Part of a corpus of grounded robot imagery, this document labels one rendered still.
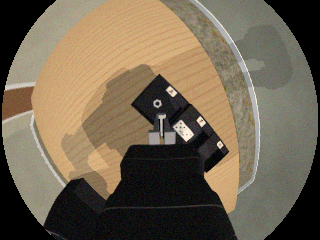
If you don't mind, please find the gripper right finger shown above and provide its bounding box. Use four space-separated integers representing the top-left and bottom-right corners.
162 118 176 145

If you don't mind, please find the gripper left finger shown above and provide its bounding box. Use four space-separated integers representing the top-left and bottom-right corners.
148 118 161 145

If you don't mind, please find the white domino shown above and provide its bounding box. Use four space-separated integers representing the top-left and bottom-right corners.
172 119 194 141

